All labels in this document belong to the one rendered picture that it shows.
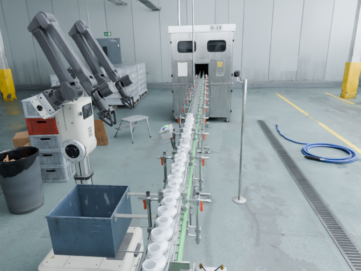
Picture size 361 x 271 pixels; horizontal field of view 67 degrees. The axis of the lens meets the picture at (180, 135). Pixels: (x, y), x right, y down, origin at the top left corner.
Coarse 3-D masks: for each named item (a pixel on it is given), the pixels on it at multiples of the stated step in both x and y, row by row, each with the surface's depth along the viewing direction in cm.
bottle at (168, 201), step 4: (164, 200) 97; (168, 200) 98; (172, 200) 95; (164, 204) 95; (168, 204) 95; (172, 204) 96; (172, 208) 96; (172, 212) 95; (176, 212) 97; (172, 216) 95; (172, 220) 96; (176, 224) 98; (176, 228) 98; (176, 232) 99
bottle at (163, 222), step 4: (164, 216) 86; (160, 220) 87; (164, 220) 87; (168, 220) 85; (160, 224) 84; (164, 224) 84; (168, 224) 85; (164, 228) 84; (168, 228) 85; (164, 232) 84; (168, 232) 85; (172, 232) 86; (164, 236) 84; (168, 236) 84; (168, 240) 85; (168, 244) 85; (168, 248) 85; (172, 248) 87; (172, 252) 88
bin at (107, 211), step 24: (72, 192) 149; (96, 192) 155; (120, 192) 153; (144, 192) 147; (48, 216) 125; (72, 216) 149; (96, 216) 160; (120, 216) 127; (144, 216) 127; (72, 240) 129; (96, 240) 127; (120, 240) 137
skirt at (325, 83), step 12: (24, 84) 1225; (36, 84) 1219; (48, 84) 1212; (156, 84) 1165; (168, 84) 1160; (240, 84) 1132; (252, 84) 1127; (264, 84) 1122; (276, 84) 1118; (288, 84) 1113; (300, 84) 1109; (312, 84) 1104; (324, 84) 1100; (336, 84) 1095; (360, 84) 1086
